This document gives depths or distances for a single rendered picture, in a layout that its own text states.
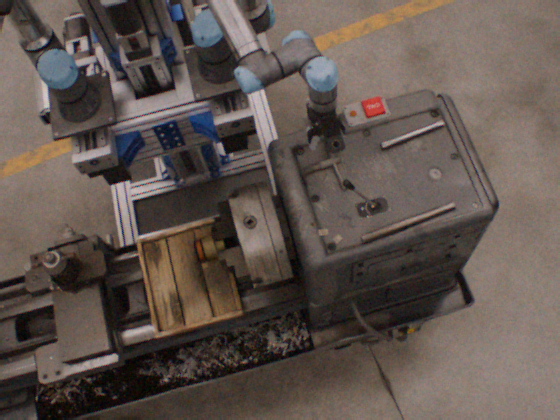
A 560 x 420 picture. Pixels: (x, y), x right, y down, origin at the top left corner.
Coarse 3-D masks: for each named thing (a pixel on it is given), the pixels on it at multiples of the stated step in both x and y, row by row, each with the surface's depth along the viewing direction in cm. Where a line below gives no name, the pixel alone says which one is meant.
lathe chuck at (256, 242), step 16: (240, 192) 191; (256, 192) 189; (240, 208) 185; (256, 208) 185; (240, 224) 183; (256, 224) 183; (240, 240) 183; (256, 240) 183; (256, 256) 184; (272, 256) 184; (256, 272) 186; (272, 272) 188
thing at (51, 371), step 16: (96, 240) 219; (32, 256) 221; (32, 272) 218; (32, 288) 216; (48, 288) 217; (112, 304) 213; (112, 320) 208; (112, 336) 205; (48, 352) 207; (112, 352) 203; (48, 368) 205; (64, 368) 202; (80, 368) 202; (96, 368) 202; (112, 368) 207; (48, 384) 205
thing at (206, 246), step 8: (200, 240) 196; (208, 240) 195; (216, 240) 195; (224, 240) 200; (200, 248) 194; (208, 248) 194; (216, 248) 195; (224, 248) 195; (200, 256) 194; (208, 256) 194; (216, 256) 195
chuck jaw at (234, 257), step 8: (232, 248) 195; (240, 248) 194; (224, 256) 194; (232, 256) 193; (240, 256) 193; (224, 264) 196; (232, 264) 192; (240, 264) 191; (240, 272) 190; (248, 272) 190; (240, 280) 191; (256, 280) 191
